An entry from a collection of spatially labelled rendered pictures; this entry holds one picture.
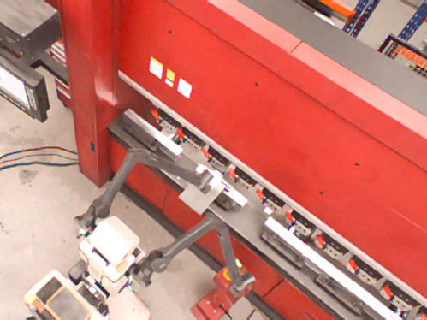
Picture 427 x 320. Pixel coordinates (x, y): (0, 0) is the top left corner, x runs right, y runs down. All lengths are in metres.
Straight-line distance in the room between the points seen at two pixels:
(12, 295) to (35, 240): 0.44
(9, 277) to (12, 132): 1.33
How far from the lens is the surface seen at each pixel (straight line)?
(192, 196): 2.93
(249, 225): 3.07
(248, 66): 2.13
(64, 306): 2.78
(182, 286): 3.77
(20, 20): 2.45
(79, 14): 2.49
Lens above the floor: 3.61
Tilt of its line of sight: 57 degrees down
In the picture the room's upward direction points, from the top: 11 degrees clockwise
